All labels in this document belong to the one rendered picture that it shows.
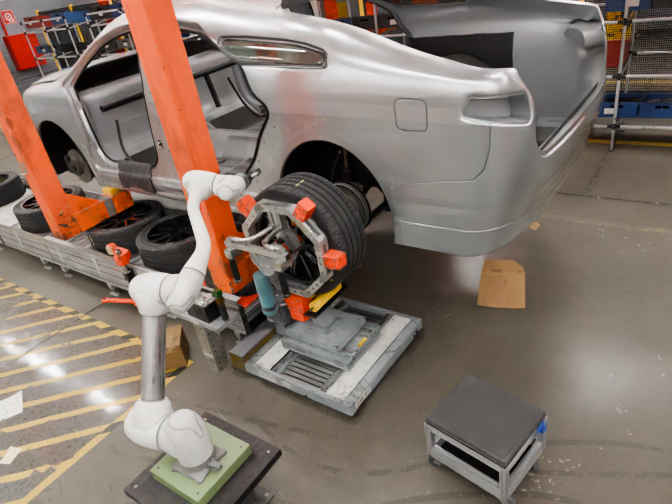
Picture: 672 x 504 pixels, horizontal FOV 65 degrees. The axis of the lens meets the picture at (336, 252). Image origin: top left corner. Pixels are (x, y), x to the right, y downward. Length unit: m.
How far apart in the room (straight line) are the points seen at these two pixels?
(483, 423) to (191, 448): 1.23
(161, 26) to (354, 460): 2.26
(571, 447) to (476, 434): 0.60
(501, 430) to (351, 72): 1.76
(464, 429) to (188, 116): 1.96
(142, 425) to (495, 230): 1.83
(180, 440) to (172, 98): 1.57
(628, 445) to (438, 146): 1.64
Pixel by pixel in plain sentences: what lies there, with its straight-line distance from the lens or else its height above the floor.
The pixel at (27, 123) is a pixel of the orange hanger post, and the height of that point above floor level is 1.44.
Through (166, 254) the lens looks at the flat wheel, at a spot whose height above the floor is 0.46.
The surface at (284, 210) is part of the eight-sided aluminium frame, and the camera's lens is 2.62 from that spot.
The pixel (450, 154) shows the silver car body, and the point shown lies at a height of 1.29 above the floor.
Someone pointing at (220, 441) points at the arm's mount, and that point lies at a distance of 2.58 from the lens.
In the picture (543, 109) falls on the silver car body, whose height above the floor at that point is 0.96.
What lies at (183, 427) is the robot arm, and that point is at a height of 0.61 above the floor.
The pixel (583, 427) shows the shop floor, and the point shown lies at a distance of 2.95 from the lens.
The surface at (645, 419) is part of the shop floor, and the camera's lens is 3.06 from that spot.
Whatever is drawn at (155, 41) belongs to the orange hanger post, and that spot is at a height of 1.95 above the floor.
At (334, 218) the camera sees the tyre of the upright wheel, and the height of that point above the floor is 1.02.
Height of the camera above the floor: 2.18
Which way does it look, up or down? 30 degrees down
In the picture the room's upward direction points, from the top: 10 degrees counter-clockwise
